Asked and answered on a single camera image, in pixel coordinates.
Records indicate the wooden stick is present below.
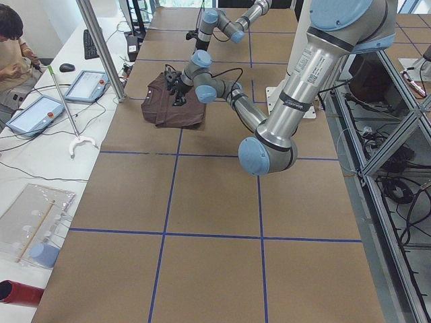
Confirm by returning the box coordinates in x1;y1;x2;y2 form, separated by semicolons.
15;200;55;262

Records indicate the red cylinder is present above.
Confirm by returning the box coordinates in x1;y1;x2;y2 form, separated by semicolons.
1;280;44;308

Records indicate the reacher stick with white claw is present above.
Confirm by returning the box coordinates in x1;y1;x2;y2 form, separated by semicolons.
47;65;98;159

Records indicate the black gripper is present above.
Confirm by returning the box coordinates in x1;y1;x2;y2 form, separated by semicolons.
172;78;192;106
195;38;209;51

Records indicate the teach pendant tablet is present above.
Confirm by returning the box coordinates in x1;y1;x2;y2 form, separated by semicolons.
6;96;65;137
64;70;109;104

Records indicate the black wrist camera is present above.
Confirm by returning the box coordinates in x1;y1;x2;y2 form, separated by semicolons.
163;64;182;91
185;30;199;40

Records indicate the seated person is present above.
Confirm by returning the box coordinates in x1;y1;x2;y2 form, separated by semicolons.
1;4;42;129

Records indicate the near teach pendant tablet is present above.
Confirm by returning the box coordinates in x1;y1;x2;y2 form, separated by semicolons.
6;96;65;137

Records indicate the black computer mouse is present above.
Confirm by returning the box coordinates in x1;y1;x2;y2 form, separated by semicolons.
59;63;75;73

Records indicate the far teach pendant tablet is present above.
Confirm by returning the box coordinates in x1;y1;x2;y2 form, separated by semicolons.
64;70;109;104

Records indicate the aluminium frame post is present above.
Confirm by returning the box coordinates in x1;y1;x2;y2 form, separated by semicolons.
76;0;126;102

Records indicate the black keyboard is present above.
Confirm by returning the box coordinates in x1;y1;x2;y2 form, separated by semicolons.
83;29;99;60

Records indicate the brown t-shirt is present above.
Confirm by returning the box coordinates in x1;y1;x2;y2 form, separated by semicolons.
141;73;206;129

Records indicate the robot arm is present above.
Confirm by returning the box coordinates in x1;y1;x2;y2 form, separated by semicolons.
195;0;272;51
169;1;397;176

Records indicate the blue plastic cup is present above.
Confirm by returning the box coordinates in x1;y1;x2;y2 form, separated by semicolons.
30;243;60;268

